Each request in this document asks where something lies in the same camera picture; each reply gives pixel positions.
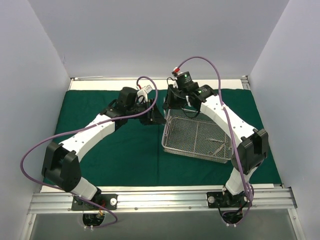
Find green surgical drape cloth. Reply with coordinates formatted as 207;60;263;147
42;89;283;187

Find metal mesh instrument tray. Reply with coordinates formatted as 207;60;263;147
161;109;234;164

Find silver surgical tweezers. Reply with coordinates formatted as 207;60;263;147
207;138;225;143

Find silver needle holder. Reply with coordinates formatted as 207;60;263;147
162;97;167;120

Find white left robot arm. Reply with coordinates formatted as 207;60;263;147
41;85;166;210

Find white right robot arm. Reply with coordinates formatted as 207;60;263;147
161;84;269;207

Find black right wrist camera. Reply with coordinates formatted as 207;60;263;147
176;71;199;92

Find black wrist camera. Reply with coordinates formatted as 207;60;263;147
118;87;137;106
176;71;199;92

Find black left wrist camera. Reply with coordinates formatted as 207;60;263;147
118;87;137;106

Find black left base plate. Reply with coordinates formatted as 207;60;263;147
71;193;118;211

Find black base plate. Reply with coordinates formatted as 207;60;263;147
71;193;118;211
206;190;249;209

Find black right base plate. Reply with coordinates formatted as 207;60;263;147
206;190;249;209

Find aluminium frame rail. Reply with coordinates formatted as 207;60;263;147
28;183;297;214

